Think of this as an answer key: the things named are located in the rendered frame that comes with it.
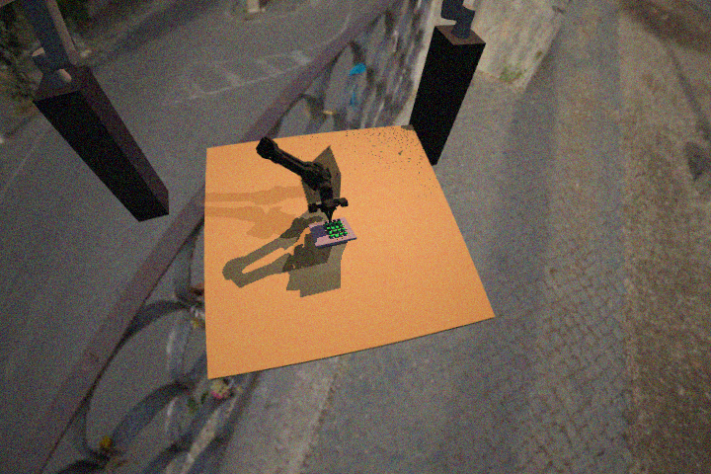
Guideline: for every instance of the pale mauve switch panel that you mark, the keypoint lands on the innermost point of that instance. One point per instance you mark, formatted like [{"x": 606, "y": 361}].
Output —
[{"x": 331, "y": 233}]

